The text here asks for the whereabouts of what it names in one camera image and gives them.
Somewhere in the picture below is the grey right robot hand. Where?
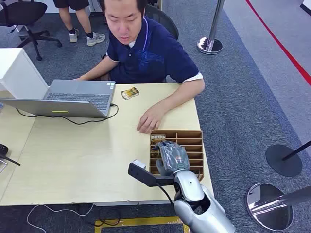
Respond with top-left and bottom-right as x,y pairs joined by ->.
156,141 -> 191,177

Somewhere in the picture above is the brown wooden card organizer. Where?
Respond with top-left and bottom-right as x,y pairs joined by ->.
149,129 -> 205,182

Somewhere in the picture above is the person's left hand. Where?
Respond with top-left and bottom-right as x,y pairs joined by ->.
137,102 -> 168,135

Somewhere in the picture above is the yellow printed card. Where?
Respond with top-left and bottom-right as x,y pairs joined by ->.
121,86 -> 140,100

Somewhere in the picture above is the seated person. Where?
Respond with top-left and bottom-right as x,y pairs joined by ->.
72,0 -> 206,135

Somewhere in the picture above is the standing person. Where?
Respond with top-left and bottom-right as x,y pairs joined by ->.
53,0 -> 106,47

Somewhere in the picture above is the yellow floor tape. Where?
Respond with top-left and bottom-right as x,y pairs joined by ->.
94,216 -> 191,233

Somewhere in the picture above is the black mesh chair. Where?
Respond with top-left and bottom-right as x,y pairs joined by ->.
144,3 -> 180,41

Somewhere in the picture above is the grey laptop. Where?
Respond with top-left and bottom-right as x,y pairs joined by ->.
0,79 -> 116,119

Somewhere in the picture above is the black base stanchion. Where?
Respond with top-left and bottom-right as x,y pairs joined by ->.
265,140 -> 311,178

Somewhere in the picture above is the red floor tape line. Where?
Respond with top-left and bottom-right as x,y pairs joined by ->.
245,0 -> 311,87

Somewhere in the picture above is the white box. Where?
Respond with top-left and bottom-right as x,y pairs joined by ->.
0,47 -> 49,100

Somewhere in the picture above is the black handheld device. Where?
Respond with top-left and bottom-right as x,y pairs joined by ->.
0,144 -> 21,167

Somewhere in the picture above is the black office chair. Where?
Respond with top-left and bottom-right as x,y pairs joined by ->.
0,0 -> 63,62

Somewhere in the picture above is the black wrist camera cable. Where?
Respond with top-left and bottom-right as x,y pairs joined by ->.
156,182 -> 175,206

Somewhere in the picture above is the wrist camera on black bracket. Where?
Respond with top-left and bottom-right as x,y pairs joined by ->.
128,159 -> 175,188

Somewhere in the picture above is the black floor cable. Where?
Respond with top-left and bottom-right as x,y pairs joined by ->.
80,205 -> 122,228

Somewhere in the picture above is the chrome stanchion post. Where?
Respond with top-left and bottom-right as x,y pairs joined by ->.
246,183 -> 311,232
196,0 -> 226,55

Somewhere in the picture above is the black laptop cable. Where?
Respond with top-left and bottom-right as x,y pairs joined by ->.
15,103 -> 119,126

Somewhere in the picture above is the white floor cable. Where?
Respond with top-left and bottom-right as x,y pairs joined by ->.
26,203 -> 94,233

